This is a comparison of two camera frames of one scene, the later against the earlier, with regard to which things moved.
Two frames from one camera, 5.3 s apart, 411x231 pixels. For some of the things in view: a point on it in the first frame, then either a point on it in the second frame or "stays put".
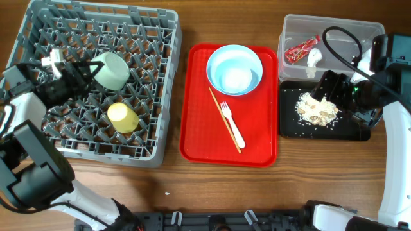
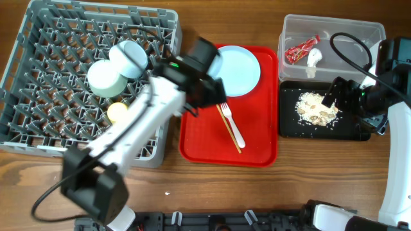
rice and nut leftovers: [313, 111] stays put
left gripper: [80, 83] to [205, 95]
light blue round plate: [234, 70] stays put
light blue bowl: [234, 70] to [129, 58]
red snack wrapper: [297, 52] stays put
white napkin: [315, 56] stays put
